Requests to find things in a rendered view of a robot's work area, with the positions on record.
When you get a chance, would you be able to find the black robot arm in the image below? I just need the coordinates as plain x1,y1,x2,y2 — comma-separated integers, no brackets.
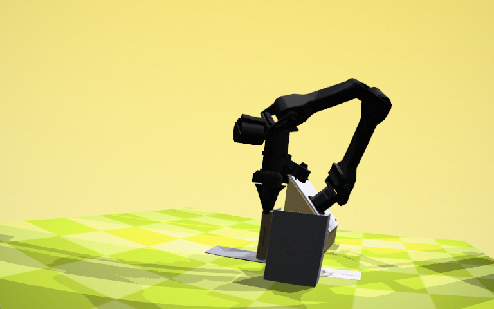
233,78,392,215

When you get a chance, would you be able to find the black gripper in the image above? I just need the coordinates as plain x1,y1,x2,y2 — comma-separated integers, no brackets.
252,147,289,215

